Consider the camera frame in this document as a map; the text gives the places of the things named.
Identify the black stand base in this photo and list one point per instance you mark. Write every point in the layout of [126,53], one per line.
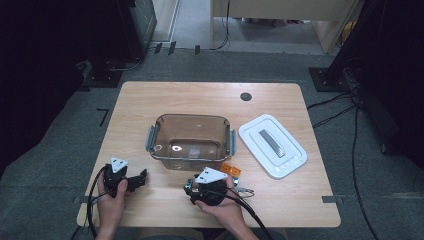
[101,78]

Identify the white box lid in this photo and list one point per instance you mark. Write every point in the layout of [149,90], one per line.
[273,146]

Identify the person's left hand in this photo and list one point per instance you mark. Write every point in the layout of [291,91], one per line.
[110,210]

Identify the teal toy block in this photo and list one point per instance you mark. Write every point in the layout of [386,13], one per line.
[235,182]

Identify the orange toy block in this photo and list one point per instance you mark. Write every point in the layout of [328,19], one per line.
[226,167]
[236,171]

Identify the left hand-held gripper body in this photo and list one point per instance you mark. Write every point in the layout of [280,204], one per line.
[113,176]

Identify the dark glass cabinet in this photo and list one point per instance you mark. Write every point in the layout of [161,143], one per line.
[143,23]

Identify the round dark table grommet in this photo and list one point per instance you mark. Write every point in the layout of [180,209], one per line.
[246,96]

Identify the light wooden desk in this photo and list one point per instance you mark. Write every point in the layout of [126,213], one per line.
[283,8]

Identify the clear plastic storage box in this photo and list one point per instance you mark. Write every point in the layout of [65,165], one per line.
[190,133]

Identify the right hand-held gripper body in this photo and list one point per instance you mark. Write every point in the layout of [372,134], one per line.
[210,190]

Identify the black metal stand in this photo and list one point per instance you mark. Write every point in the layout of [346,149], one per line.
[325,80]

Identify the person's right hand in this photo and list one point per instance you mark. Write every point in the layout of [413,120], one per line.
[230,210]

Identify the black floor tape corner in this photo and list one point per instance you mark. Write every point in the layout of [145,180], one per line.
[105,115]

